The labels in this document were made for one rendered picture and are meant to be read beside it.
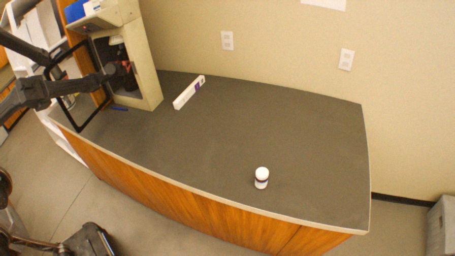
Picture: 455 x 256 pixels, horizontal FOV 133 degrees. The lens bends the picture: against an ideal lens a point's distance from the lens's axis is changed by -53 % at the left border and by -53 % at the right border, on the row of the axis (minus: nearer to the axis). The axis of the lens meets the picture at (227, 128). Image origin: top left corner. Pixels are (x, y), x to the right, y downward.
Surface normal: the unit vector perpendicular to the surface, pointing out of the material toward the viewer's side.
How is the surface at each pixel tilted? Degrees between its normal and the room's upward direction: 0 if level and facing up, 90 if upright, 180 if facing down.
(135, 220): 0
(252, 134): 0
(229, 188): 0
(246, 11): 90
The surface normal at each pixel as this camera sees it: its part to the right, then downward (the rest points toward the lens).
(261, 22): -0.37, 0.67
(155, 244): -0.07, -0.71
